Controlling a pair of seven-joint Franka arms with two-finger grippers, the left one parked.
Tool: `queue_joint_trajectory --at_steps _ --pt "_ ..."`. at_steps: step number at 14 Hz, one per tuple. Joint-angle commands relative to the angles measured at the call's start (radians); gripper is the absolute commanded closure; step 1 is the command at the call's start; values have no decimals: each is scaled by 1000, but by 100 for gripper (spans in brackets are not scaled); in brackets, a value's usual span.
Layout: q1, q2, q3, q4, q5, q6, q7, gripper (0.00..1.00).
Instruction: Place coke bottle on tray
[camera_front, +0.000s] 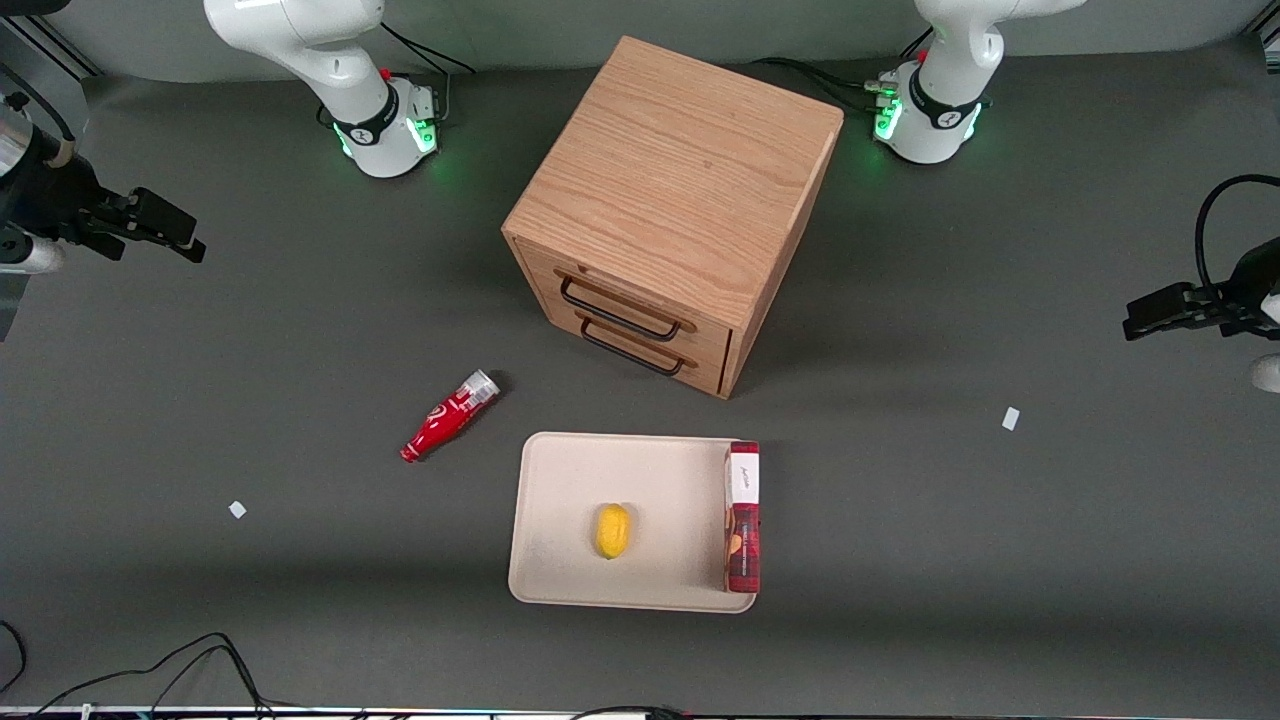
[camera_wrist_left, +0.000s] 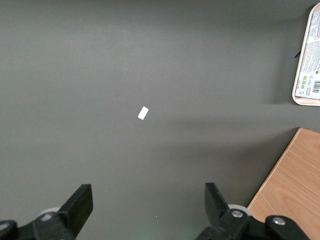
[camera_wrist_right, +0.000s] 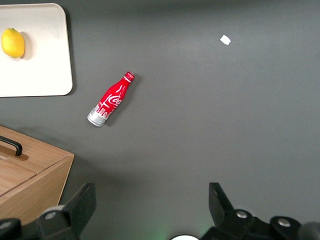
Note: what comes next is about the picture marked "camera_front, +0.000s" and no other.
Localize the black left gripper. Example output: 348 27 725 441
1123 238 1280 342

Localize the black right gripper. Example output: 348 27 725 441
0 130 207 264

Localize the red coke bottle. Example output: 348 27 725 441
400 369 501 464

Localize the beige plastic tray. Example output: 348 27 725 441
508 432 761 614

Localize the red cookie box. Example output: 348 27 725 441
723 441 761 594

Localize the wooden drawer cabinet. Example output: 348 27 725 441
502 36 844 400

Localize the yellow lemon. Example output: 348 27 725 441
596 503 632 561

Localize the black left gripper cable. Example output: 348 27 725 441
1194 174 1280 293

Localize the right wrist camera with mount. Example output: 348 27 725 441
0 232 65 277

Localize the aluminium frame rail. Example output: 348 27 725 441
0 18 103 81

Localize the black right base cable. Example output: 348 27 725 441
378 22 477 123

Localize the black base cable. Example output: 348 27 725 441
378 22 477 123
750 28 933 117

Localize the black floor cable bundle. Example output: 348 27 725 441
28 632 276 720

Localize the black left base cable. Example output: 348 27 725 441
750 28 933 117

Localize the black floor cable loop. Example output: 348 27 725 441
0 620 27 697

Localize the black metal drawer handle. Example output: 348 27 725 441
580 318 686 377
560 276 683 342

